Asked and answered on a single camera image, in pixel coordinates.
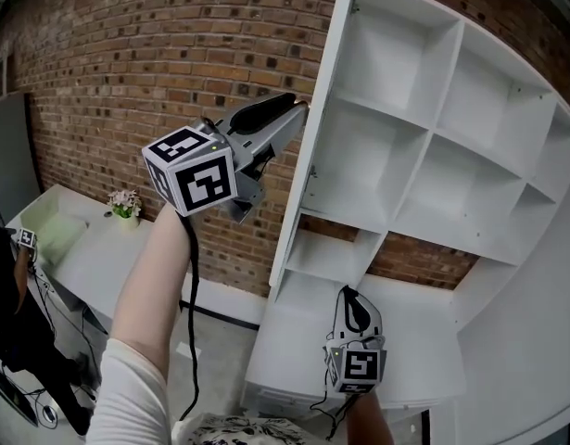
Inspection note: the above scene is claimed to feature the pink flower plant pot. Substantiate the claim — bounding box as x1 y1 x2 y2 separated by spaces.
107 188 143 232

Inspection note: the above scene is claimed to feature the left hand-held gripper black cable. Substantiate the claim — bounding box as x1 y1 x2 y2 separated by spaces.
178 214 203 422

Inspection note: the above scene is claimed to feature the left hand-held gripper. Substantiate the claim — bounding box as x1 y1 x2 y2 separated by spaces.
143 92 311 224

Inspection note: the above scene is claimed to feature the person's left forearm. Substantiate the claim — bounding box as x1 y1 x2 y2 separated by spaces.
110 201 196 379

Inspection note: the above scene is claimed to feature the white desk with shelf hutch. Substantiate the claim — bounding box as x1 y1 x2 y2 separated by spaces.
268 0 570 326

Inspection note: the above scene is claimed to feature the person's right forearm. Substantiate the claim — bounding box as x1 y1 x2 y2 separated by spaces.
345 390 391 445

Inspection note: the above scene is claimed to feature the light green box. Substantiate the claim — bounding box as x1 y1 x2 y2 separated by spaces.
18 196 89 268

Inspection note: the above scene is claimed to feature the right hand-held gripper black cable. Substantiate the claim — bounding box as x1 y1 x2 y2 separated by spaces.
309 386 361 440

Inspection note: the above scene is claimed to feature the person's patterned white shirt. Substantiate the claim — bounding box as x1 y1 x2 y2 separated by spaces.
85 336 346 445

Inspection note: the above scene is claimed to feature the hand-held gripper black cable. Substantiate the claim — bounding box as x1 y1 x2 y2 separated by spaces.
309 386 361 440
178 214 203 422

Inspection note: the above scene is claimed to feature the white wall skirting panel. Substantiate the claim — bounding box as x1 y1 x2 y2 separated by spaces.
189 273 268 329

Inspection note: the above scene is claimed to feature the small white side desk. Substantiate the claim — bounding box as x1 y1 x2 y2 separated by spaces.
5 183 157 336

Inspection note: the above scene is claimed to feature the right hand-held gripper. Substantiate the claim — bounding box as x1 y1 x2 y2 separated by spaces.
323 285 388 393

